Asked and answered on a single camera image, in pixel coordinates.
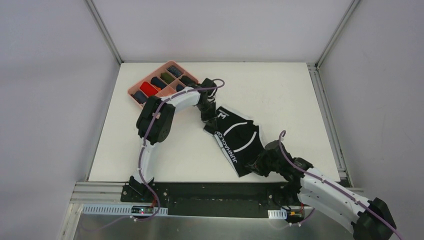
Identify dark blue rolled underwear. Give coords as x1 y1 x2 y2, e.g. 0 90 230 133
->
132 91 148 105

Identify purple cable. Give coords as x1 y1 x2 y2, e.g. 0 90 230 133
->
132 78 226 223
278 130 405 240

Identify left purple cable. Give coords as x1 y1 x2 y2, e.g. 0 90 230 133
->
132 78 226 223

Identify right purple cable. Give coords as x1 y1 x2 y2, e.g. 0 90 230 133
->
278 130 405 240

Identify small navy rolled underwear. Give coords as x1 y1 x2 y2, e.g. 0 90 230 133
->
175 84 185 92

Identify pink divided organizer tray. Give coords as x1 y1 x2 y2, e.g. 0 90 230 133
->
127 60 199 108

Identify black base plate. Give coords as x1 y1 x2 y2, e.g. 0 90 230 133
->
120 178 308 223

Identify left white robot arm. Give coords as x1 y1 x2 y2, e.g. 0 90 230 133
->
132 78 225 203

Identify olive rolled underwear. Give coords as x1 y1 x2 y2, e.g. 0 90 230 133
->
160 72 175 85

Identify black underwear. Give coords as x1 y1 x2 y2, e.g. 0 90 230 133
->
180 75 197 87
203 106 264 178

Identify red rolled underwear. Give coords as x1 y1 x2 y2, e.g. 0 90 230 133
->
139 81 160 97

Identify aluminium frame rail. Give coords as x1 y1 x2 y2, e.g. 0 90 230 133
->
70 182 124 204

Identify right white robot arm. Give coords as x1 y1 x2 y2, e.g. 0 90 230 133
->
246 140 398 240

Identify black rolled underwear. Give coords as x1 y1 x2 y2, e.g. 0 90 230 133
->
180 75 197 87

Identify striped rolled underwear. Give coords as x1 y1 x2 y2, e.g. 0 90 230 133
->
167 65 183 78

